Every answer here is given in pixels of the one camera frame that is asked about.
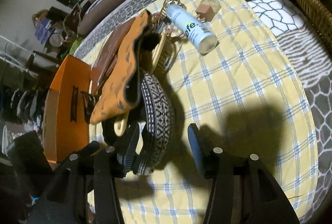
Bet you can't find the orange cardboard box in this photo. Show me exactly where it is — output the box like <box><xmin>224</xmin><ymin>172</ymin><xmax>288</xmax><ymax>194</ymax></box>
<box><xmin>42</xmin><ymin>55</ymin><xmax>91</xmax><ymax>163</ymax></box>

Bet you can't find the yellow plaid cloth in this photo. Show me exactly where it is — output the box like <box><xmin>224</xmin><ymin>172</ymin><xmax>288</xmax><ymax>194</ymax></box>
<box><xmin>78</xmin><ymin>0</ymin><xmax>319</xmax><ymax>224</ymax></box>

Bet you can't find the orange felt pouch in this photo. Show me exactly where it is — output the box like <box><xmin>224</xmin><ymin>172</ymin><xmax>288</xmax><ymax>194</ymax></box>
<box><xmin>90</xmin><ymin>10</ymin><xmax>151</xmax><ymax>125</ymax></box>

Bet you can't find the black white patterned headband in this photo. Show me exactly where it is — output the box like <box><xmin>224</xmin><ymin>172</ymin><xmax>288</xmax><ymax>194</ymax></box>
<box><xmin>133</xmin><ymin>72</ymin><xmax>175</xmax><ymax>176</ymax></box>

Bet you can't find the brown wrapped notebook upper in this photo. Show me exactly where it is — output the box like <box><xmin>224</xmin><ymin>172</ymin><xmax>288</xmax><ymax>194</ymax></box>
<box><xmin>90</xmin><ymin>18</ymin><xmax>135</xmax><ymax>95</ymax></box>

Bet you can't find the grey pebble pattern blanket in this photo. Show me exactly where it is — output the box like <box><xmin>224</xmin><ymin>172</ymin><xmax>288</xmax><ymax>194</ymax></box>
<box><xmin>74</xmin><ymin>0</ymin><xmax>331</xmax><ymax>223</ymax></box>

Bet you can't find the white clothes rack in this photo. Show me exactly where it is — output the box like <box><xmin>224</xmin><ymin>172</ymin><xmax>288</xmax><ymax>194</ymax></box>
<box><xmin>1</xmin><ymin>35</ymin><xmax>38</xmax><ymax>78</ymax></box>

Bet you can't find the white spray bottle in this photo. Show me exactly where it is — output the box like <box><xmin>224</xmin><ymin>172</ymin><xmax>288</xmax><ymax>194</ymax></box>
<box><xmin>166</xmin><ymin>4</ymin><xmax>218</xmax><ymax>54</ymax></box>

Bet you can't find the small brown square packet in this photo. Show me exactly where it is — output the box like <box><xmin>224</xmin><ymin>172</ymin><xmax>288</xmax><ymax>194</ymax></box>
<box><xmin>195</xmin><ymin>0</ymin><xmax>221</xmax><ymax>22</ymax></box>

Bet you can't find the wicker basket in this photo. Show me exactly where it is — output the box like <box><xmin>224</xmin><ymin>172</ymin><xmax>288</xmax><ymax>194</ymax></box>
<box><xmin>296</xmin><ymin>0</ymin><xmax>331</xmax><ymax>46</ymax></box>

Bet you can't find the gold hair clip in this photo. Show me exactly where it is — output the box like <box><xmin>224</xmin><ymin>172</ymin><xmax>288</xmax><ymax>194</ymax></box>
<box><xmin>160</xmin><ymin>0</ymin><xmax>187</xmax><ymax>17</ymax></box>

